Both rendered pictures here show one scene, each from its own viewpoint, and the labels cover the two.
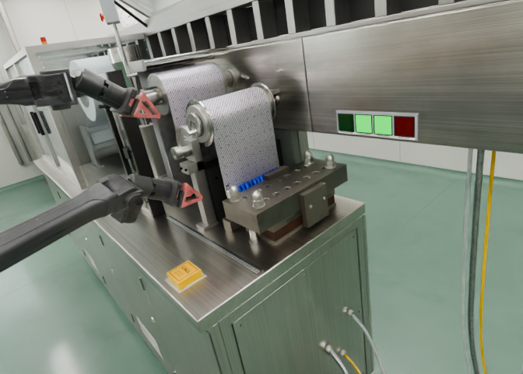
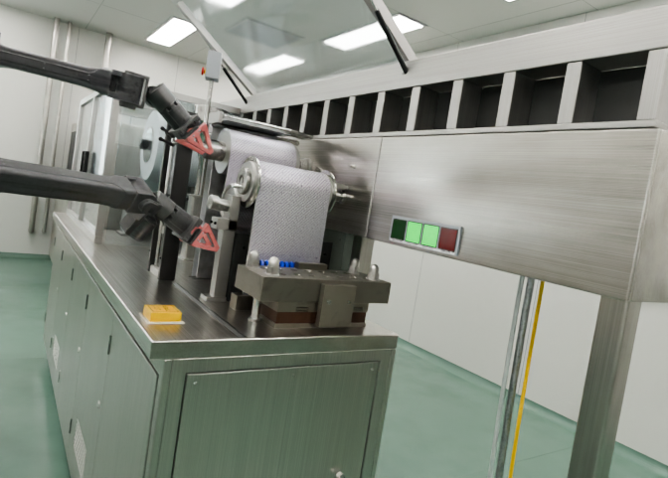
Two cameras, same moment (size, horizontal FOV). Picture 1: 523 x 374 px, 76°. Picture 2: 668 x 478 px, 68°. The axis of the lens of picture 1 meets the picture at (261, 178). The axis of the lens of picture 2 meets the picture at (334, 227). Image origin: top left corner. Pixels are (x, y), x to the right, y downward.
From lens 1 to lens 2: 0.47 m
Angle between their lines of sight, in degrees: 19
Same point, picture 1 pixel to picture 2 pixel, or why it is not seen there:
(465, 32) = (510, 152)
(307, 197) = (329, 290)
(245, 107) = (301, 184)
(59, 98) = (130, 96)
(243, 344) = (188, 411)
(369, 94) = (425, 202)
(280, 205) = (294, 283)
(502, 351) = not seen: outside the picture
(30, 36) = not seen: hidden behind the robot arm
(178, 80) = (249, 143)
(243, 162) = (277, 239)
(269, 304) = (238, 383)
